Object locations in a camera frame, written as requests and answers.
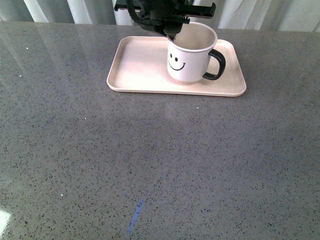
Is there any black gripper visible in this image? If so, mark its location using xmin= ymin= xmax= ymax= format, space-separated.
xmin=114 ymin=0 xmax=216 ymax=40

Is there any white smiley face mug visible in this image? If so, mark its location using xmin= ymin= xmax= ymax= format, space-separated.
xmin=167 ymin=22 xmax=226 ymax=83

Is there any cream rectangular plastic tray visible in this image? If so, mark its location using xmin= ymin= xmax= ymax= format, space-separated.
xmin=106 ymin=36 xmax=247 ymax=97

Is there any grey pleated curtain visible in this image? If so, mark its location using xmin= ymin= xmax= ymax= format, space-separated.
xmin=0 ymin=0 xmax=320 ymax=33

